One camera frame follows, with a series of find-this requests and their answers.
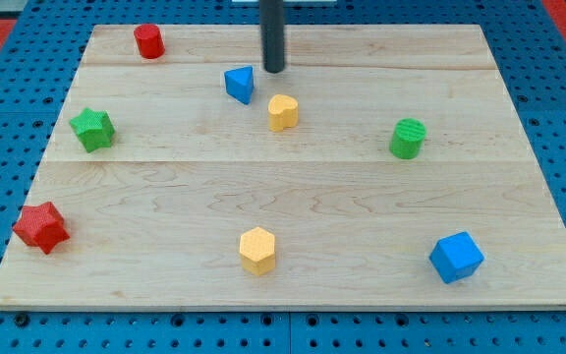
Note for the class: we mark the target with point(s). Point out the green star block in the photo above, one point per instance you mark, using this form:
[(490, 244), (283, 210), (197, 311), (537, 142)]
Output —
[(93, 129)]

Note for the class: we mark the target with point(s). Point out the red star block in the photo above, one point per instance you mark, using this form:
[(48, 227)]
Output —
[(41, 226)]

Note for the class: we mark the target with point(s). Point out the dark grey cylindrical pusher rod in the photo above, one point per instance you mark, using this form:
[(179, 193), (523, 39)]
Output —
[(272, 34)]

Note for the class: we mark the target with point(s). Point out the red cylinder block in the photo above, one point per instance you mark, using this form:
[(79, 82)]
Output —
[(149, 41)]

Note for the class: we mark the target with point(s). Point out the yellow hexagon block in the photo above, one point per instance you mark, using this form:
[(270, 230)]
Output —
[(257, 251)]

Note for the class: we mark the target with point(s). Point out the light wooden board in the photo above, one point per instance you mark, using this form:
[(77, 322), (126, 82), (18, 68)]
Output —
[(155, 220)]

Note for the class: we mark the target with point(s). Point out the yellow heart block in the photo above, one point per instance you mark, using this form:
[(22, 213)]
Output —
[(283, 112)]

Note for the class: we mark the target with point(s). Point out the green cylinder block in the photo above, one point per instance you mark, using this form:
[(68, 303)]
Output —
[(407, 139)]

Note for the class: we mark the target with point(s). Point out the blue cube block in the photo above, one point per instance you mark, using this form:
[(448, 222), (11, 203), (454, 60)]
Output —
[(456, 257)]

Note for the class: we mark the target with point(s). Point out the blue triangle block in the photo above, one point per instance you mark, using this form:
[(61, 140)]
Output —
[(239, 83)]

